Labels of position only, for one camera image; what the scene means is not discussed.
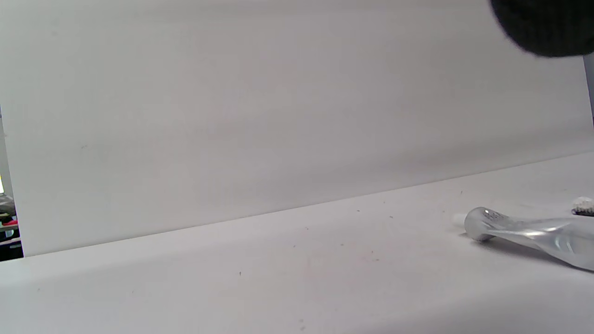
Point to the red and black background clutter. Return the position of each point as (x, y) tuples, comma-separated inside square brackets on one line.
[(10, 232)]

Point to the person's left hand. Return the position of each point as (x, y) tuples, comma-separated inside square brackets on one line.
[(547, 23)]

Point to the silver toothpaste tube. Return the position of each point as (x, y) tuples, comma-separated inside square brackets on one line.
[(533, 232)]

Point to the black toothbrush white bristles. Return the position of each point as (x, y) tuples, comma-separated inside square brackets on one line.
[(584, 204)]

